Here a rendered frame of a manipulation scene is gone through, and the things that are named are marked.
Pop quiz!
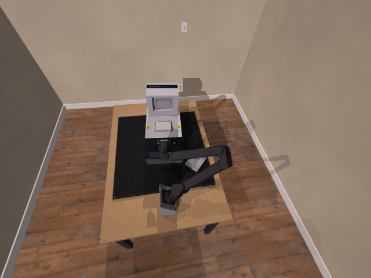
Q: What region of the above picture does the white well plate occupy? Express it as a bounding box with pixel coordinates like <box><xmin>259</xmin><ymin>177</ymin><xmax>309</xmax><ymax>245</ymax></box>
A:
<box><xmin>156</xmin><ymin>122</ymin><xmax>171</xmax><ymax>131</ymax></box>

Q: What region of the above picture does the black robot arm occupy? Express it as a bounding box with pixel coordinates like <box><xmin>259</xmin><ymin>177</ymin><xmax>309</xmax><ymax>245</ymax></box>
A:
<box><xmin>148</xmin><ymin>141</ymin><xmax>232</xmax><ymax>205</ymax></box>

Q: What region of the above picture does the grey benchtop lab instrument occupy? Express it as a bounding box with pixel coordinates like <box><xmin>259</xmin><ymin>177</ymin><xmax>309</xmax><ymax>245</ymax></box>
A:
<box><xmin>145</xmin><ymin>83</ymin><xmax>183</xmax><ymax>164</ymax></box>

